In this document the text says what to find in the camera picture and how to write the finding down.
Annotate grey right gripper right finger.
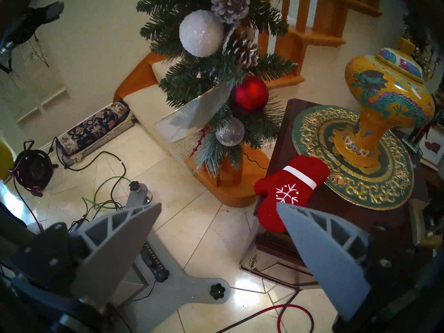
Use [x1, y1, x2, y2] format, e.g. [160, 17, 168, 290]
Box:
[277, 202, 434, 322]

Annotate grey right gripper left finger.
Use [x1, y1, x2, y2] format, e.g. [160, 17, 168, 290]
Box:
[10, 202, 162, 306]

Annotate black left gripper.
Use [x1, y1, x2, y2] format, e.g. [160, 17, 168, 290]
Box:
[0, 2, 65, 59]

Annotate red knitted mitten ornament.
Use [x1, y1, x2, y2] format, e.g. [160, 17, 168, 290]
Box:
[254, 155, 331, 233]

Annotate white glitter ball ornament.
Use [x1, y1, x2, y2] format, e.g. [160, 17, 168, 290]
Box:
[179, 10, 225, 58]

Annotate clear snowflake ball ornament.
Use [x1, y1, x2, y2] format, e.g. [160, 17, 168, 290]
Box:
[215, 118, 245, 147]

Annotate shiny red ball ornament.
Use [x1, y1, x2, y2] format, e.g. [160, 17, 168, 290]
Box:
[230, 76, 270, 112]

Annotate black power strip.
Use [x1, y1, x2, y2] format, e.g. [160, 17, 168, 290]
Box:
[140, 242, 170, 282]

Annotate dark wooden side cabinet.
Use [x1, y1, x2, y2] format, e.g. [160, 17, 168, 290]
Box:
[239, 98, 434, 291]

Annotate wooden stair railing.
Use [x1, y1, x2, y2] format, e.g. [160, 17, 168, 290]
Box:
[186, 0, 382, 208]

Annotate green gold round mat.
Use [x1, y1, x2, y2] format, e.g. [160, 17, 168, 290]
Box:
[292, 105, 415, 211]

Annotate blue floral small rug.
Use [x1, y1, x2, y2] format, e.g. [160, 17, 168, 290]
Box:
[55, 101, 136, 163]

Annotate carpeted wooden staircase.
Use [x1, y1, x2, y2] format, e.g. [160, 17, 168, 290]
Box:
[114, 53, 195, 159]

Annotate red berry sprig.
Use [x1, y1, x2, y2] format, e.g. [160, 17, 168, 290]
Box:
[191, 126, 210, 156]

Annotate yellow potted plant red ribbon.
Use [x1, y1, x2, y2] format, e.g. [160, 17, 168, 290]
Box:
[0, 140, 14, 180]

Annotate small framed red picture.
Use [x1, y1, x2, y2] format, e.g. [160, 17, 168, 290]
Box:
[416, 126, 444, 171]

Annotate sheer white ribbon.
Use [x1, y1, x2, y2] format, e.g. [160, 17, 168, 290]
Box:
[154, 83, 233, 144]

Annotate green pine garland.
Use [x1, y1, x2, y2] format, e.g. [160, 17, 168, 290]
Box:
[136, 0, 299, 177]

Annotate yellow porcelain dragon jar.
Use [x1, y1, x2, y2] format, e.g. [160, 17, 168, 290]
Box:
[334, 37, 436, 168]

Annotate frosted pine cone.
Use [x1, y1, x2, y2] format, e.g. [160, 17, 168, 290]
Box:
[211, 0, 251, 24]
[227, 29, 259, 68]

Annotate green floor cable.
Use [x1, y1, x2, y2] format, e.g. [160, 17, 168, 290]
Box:
[82, 176, 132, 211]

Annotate red floor cable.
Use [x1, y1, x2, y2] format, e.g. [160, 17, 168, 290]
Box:
[217, 291, 314, 333]

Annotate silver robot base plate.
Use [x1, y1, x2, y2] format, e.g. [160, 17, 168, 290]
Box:
[125, 181, 231, 327]

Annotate black floor cable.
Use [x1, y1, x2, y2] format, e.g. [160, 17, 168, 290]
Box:
[52, 136, 127, 211]

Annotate red black cable reel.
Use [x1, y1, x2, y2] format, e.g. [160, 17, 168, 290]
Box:
[9, 140, 59, 197]

